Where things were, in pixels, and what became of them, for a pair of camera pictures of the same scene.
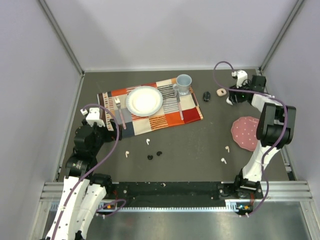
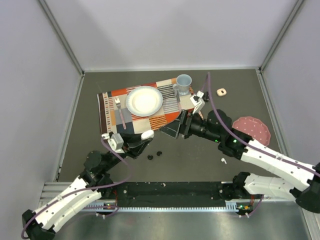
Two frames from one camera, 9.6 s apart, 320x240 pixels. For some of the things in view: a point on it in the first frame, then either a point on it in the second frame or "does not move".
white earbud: [222, 160] does not move
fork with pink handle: [119, 105] does not move
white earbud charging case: [228, 101] to [147, 134]
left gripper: [111, 135] to [134, 139]
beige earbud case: [221, 92] does not move
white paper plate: [144, 101] does not move
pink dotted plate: [244, 131] does not move
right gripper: [232, 97] to [172, 128]
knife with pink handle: [180, 105] does not move
